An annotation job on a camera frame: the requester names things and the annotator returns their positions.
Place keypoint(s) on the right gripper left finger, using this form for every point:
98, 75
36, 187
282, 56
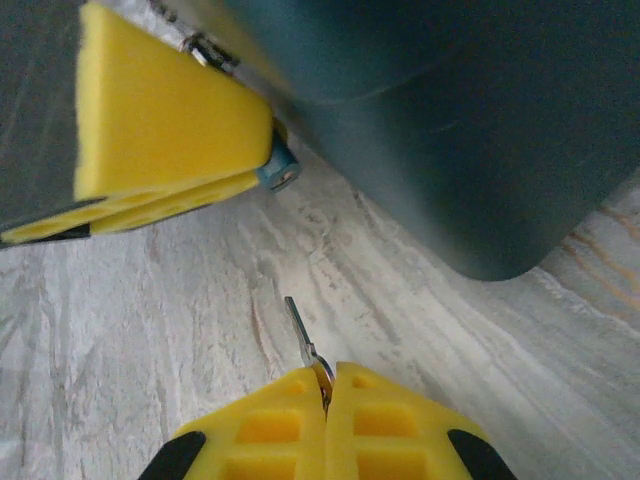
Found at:
270, 430

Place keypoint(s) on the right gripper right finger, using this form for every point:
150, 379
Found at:
390, 430

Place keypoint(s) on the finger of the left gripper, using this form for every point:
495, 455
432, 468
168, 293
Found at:
280, 132
160, 120

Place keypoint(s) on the small blue padlock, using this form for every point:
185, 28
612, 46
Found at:
275, 170

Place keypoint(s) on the small metal key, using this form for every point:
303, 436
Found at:
296, 320

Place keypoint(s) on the starry night painted box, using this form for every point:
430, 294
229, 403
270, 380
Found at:
450, 125

